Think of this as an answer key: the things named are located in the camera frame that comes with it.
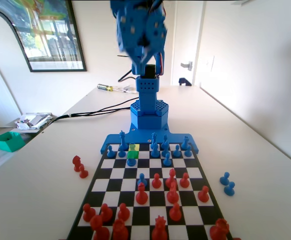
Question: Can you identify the red chess knight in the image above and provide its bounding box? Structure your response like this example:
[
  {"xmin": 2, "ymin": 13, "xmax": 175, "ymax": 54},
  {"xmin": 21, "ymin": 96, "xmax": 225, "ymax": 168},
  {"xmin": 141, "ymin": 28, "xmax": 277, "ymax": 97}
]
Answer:
[{"xmin": 72, "ymin": 155, "xmax": 84, "ymax": 173}]

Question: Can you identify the blue chess king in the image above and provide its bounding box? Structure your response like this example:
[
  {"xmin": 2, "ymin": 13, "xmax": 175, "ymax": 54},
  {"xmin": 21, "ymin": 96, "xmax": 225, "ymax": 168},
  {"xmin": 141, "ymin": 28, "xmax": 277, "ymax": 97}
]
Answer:
[{"xmin": 119, "ymin": 130, "xmax": 128, "ymax": 152}]

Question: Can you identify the red chess bishop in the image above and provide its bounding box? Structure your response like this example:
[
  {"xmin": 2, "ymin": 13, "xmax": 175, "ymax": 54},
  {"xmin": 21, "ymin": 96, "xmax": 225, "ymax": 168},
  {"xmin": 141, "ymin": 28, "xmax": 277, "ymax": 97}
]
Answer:
[
  {"xmin": 165, "ymin": 168, "xmax": 178, "ymax": 188},
  {"xmin": 166, "ymin": 181, "xmax": 180, "ymax": 204},
  {"xmin": 135, "ymin": 182, "xmax": 149, "ymax": 205}
]

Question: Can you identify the red chess pawn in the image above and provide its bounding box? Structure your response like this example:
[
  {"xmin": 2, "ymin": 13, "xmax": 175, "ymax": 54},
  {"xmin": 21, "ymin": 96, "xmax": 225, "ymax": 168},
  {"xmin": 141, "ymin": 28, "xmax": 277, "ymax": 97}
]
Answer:
[
  {"xmin": 117, "ymin": 202, "xmax": 131, "ymax": 222},
  {"xmin": 169, "ymin": 202, "xmax": 183, "ymax": 222},
  {"xmin": 179, "ymin": 172, "xmax": 190, "ymax": 189},
  {"xmin": 99, "ymin": 203, "xmax": 114, "ymax": 223},
  {"xmin": 151, "ymin": 172, "xmax": 162, "ymax": 189},
  {"xmin": 82, "ymin": 203, "xmax": 97, "ymax": 222},
  {"xmin": 79, "ymin": 165, "xmax": 89, "ymax": 179},
  {"xmin": 197, "ymin": 185, "xmax": 210, "ymax": 203}
]

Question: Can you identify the red chess queen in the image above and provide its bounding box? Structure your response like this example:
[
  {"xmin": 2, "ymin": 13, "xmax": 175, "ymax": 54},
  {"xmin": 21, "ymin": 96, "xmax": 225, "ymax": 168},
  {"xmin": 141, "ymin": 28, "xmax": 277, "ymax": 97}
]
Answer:
[{"xmin": 151, "ymin": 215, "xmax": 168, "ymax": 240}]

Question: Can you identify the large red chess piece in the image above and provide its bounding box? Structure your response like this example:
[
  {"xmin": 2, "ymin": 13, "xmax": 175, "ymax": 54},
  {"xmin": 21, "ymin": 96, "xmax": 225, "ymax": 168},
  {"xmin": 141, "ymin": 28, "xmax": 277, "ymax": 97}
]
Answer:
[
  {"xmin": 89, "ymin": 214, "xmax": 111, "ymax": 240},
  {"xmin": 112, "ymin": 218, "xmax": 129, "ymax": 240}
]

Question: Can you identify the white door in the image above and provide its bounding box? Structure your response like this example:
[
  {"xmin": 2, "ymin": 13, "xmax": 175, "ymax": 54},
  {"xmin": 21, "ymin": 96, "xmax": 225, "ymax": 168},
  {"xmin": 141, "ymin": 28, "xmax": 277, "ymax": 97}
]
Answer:
[{"xmin": 170, "ymin": 0, "xmax": 203, "ymax": 87}]

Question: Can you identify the blue table clamp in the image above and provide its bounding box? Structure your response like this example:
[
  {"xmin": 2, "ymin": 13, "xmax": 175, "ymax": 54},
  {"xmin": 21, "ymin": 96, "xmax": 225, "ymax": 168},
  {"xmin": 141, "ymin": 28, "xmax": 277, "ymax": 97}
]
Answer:
[{"xmin": 178, "ymin": 77, "xmax": 193, "ymax": 87}]

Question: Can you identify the black framed picture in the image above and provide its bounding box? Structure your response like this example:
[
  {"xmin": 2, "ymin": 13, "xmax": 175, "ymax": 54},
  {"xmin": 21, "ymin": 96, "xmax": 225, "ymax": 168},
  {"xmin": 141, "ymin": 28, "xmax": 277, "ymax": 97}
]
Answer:
[{"xmin": 0, "ymin": 0, "xmax": 88, "ymax": 73}]

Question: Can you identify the white arched panel dark rim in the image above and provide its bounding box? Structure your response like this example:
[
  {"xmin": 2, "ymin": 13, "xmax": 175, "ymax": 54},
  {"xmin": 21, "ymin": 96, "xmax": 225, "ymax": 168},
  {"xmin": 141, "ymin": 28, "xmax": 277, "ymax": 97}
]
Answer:
[{"xmin": 0, "ymin": 9, "xmax": 33, "ymax": 128}]

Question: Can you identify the pile of papers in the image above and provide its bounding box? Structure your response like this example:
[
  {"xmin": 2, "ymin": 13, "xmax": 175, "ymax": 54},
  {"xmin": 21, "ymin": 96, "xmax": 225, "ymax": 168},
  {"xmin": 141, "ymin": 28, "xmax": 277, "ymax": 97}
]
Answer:
[{"xmin": 14, "ymin": 112, "xmax": 54, "ymax": 131}]

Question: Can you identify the black white chessboard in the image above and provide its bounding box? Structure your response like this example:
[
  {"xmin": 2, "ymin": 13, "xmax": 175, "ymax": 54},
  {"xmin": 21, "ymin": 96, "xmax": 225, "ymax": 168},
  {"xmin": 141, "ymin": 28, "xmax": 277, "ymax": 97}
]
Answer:
[{"xmin": 65, "ymin": 142, "xmax": 234, "ymax": 240}]

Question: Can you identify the green plastic box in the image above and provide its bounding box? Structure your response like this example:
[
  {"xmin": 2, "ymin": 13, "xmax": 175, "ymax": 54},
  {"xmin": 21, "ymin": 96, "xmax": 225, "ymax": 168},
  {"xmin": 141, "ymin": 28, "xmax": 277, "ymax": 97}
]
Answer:
[{"xmin": 0, "ymin": 131, "xmax": 26, "ymax": 153}]

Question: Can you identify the red white arm servo wire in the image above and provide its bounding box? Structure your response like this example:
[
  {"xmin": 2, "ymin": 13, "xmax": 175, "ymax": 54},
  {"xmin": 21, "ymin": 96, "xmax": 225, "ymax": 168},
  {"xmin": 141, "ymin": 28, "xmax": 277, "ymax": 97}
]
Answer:
[{"xmin": 157, "ymin": 48, "xmax": 167, "ymax": 76}]

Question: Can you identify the thin black looped cable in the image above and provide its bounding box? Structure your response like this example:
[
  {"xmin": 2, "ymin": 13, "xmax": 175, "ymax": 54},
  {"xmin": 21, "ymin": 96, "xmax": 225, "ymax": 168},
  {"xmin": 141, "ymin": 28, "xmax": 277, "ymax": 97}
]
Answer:
[{"xmin": 117, "ymin": 69, "xmax": 136, "ymax": 83}]

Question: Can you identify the silver door handle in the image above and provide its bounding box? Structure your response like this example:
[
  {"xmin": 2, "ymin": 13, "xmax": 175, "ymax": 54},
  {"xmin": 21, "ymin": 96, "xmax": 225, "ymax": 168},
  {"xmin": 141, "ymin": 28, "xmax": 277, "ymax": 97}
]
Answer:
[{"xmin": 180, "ymin": 60, "xmax": 194, "ymax": 72}]

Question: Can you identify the yellow handled screwdriver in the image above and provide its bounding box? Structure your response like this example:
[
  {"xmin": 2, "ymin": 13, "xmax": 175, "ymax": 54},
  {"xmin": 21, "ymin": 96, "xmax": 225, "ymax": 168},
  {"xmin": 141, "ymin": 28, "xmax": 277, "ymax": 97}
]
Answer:
[{"xmin": 97, "ymin": 83, "xmax": 126, "ymax": 94}]

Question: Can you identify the black table cable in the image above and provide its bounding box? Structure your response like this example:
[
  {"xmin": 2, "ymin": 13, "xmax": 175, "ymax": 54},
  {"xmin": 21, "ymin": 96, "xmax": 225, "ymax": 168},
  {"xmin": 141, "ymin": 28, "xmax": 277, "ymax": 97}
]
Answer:
[
  {"xmin": 51, "ymin": 106, "xmax": 133, "ymax": 125},
  {"xmin": 51, "ymin": 97, "xmax": 143, "ymax": 125}
]

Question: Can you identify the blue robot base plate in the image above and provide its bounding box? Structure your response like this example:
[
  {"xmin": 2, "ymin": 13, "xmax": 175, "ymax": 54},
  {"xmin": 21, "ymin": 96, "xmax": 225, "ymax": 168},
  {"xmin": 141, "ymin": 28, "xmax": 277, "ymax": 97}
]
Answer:
[{"xmin": 99, "ymin": 128, "xmax": 201, "ymax": 155}]

